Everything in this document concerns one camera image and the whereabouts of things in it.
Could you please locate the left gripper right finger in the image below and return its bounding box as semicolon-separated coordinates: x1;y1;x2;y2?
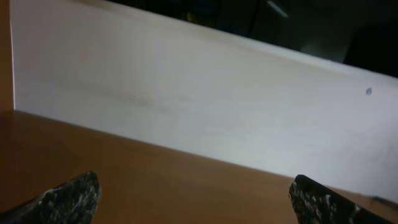
289;174;391;224

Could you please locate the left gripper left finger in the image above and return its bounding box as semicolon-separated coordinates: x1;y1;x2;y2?
1;171;101;224

